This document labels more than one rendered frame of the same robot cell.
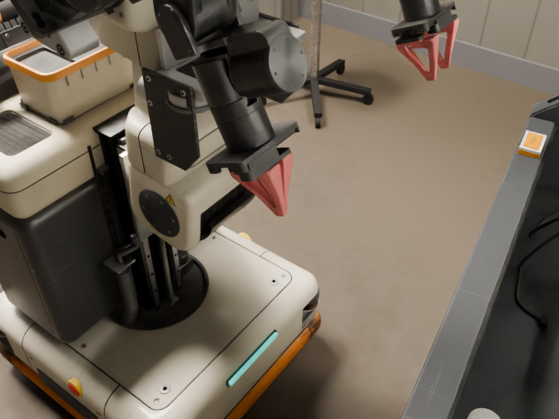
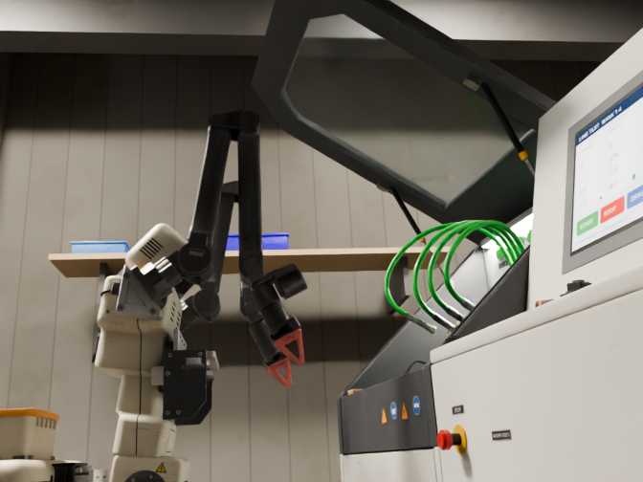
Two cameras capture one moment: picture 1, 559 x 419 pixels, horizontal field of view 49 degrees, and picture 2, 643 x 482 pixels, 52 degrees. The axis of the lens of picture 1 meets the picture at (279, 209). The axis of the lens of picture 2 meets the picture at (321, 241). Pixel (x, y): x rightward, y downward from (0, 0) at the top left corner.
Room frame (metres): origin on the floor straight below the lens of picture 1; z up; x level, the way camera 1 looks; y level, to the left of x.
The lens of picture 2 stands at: (-0.58, 1.01, 0.78)
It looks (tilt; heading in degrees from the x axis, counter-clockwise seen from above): 18 degrees up; 316
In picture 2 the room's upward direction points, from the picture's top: 3 degrees counter-clockwise
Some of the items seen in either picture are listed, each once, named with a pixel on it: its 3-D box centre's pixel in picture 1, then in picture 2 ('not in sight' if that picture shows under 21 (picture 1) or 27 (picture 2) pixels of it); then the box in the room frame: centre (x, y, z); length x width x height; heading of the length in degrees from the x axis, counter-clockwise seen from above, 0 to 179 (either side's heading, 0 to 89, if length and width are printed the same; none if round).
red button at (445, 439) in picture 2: not in sight; (450, 439); (0.17, -0.02, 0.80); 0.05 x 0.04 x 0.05; 152
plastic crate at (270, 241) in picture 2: not in sight; (256, 250); (2.16, -1.14, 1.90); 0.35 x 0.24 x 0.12; 53
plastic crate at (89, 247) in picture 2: not in sight; (101, 254); (2.66, -0.47, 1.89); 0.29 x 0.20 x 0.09; 53
